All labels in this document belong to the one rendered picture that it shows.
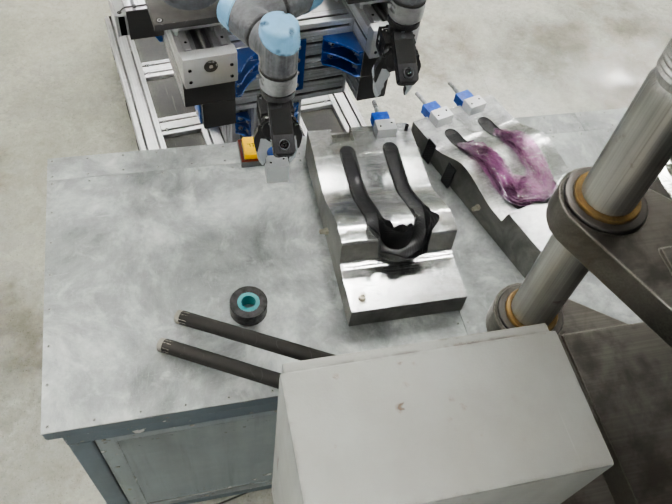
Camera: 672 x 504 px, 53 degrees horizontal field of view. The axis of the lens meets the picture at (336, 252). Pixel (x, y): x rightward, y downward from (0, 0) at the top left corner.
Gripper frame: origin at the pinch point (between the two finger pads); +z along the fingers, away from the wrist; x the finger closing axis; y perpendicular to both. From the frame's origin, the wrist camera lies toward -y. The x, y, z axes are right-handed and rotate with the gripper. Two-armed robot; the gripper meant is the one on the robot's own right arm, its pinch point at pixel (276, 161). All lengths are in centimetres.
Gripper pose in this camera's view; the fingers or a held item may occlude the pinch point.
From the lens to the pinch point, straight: 153.7
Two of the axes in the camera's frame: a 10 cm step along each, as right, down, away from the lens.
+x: -9.7, 1.2, -2.0
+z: -1.0, 5.7, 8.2
